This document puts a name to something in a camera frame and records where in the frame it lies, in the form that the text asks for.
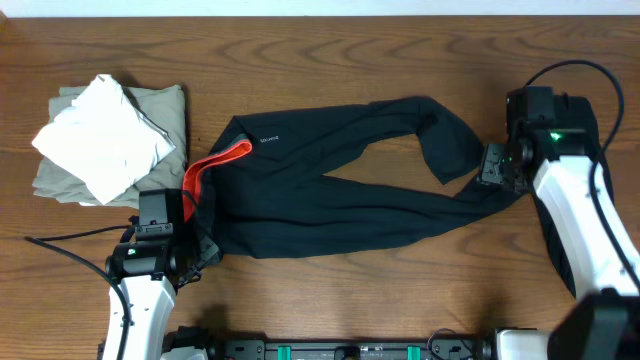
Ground grey-green folded garment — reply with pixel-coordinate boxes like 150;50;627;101
32;85;188;208

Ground white folded shirt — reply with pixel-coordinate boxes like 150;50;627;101
32;74;176;205

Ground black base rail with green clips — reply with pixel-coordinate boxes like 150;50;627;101
97;324;501;360

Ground black folded garment at right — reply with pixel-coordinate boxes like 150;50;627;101
528;94;635;299

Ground black leggings with red waistband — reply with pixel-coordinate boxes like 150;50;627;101
183;97;516;258

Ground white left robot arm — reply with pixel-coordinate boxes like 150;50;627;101
101;220;215;360

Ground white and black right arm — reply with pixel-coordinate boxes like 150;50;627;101
479;131;639;360

